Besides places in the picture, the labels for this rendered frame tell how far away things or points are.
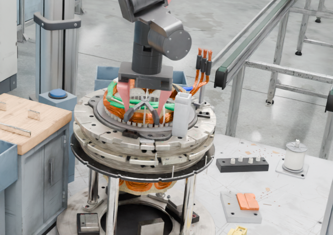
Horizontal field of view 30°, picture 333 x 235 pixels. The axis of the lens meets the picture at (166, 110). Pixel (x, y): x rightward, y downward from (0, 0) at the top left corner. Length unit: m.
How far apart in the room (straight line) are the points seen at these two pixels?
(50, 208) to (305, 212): 0.67
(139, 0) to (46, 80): 0.74
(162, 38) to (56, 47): 0.72
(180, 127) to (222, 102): 3.00
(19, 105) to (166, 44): 0.52
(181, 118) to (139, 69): 0.18
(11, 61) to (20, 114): 2.74
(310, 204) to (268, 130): 2.26
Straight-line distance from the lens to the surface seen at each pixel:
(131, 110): 1.21
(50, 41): 1.75
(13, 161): 1.32
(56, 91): 1.62
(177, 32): 1.08
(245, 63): 3.06
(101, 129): 1.31
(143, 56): 1.15
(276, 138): 3.91
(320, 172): 1.94
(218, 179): 1.80
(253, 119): 4.12
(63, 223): 1.53
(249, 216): 1.63
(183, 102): 1.27
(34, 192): 1.43
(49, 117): 1.43
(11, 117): 1.43
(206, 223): 1.57
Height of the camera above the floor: 1.68
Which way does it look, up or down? 24 degrees down
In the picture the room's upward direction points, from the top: 6 degrees clockwise
